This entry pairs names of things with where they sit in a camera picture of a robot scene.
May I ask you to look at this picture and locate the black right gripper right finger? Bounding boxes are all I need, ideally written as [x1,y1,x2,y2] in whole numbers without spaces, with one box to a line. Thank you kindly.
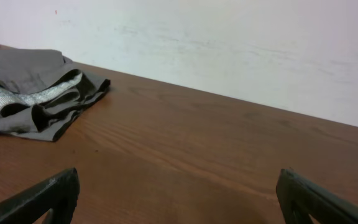
[276,169,358,224]

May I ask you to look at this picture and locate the folded dark grey shorts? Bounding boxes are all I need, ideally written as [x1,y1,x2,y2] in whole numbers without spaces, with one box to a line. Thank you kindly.
[0,49,110,142]

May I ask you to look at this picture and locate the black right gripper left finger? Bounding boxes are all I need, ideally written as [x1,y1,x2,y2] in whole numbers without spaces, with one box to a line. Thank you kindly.
[0,167,80,223]

